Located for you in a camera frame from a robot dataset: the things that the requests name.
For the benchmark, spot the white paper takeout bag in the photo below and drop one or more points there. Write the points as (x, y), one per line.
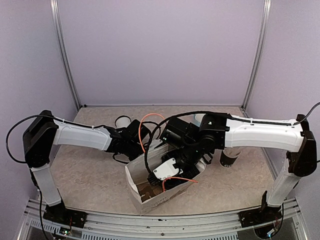
(176, 134)

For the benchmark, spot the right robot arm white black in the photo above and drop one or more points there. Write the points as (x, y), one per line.
(230, 133)

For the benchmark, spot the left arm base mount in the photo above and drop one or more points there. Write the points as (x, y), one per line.
(71, 218)

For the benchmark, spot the left aluminium corner post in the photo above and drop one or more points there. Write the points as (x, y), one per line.
(54, 6)

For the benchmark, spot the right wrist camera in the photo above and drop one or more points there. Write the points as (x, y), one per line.
(167, 169)

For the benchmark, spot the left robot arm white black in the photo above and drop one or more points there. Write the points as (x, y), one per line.
(48, 131)

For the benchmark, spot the blue translucent plastic cup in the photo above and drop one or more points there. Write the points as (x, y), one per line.
(197, 119)

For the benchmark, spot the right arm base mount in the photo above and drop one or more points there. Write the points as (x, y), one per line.
(259, 216)

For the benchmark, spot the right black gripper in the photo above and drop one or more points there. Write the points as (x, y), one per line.
(188, 175)

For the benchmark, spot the right aluminium corner post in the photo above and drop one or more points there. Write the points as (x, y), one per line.
(258, 54)

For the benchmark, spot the aluminium front rail frame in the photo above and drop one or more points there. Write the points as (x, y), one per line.
(111, 226)

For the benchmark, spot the brown cardboard cup carrier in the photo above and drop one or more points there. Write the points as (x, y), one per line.
(147, 191)

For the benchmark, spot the black cup holding straws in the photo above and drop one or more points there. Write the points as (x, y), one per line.
(229, 155)

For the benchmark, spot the aluminium corner post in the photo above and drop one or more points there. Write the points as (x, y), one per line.
(54, 6)
(258, 54)

